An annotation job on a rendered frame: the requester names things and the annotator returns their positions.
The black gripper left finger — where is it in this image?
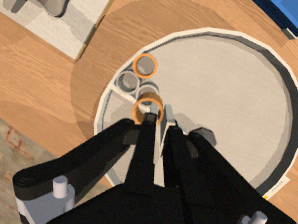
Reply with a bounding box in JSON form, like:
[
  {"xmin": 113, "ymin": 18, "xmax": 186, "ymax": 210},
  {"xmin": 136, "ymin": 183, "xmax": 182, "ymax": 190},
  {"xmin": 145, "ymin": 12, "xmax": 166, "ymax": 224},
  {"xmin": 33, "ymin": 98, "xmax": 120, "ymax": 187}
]
[{"xmin": 12, "ymin": 102, "xmax": 158, "ymax": 224}]

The blue square tray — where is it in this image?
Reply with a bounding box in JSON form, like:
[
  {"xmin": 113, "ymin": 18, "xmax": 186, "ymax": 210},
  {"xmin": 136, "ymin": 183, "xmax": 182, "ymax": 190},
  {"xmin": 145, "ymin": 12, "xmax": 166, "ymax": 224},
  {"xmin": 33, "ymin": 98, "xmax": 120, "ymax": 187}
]
[{"xmin": 252, "ymin": 0, "xmax": 298, "ymax": 40}]

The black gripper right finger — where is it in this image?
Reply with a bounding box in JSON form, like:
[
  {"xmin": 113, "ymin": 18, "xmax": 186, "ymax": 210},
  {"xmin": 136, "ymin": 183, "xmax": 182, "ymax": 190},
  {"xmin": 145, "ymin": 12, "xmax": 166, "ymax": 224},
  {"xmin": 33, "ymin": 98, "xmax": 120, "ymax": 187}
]
[{"xmin": 160, "ymin": 104, "xmax": 297, "ymax": 224}]

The grey metal bushing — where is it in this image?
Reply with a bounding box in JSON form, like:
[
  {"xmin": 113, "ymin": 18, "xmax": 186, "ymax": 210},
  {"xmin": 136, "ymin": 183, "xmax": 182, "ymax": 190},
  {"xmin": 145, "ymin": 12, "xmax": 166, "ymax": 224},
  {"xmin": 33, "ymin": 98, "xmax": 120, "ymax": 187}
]
[
  {"xmin": 136, "ymin": 81, "xmax": 159, "ymax": 108},
  {"xmin": 202, "ymin": 135, "xmax": 216, "ymax": 149},
  {"xmin": 116, "ymin": 69, "xmax": 142, "ymax": 95}
]

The bronze bushing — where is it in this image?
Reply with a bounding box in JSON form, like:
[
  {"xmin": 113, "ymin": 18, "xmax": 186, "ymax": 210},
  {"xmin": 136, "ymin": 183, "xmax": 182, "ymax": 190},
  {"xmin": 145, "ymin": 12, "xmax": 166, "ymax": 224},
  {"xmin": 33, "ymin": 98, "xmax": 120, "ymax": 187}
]
[
  {"xmin": 133, "ymin": 54, "xmax": 157, "ymax": 78},
  {"xmin": 132, "ymin": 92, "xmax": 164, "ymax": 125}
]

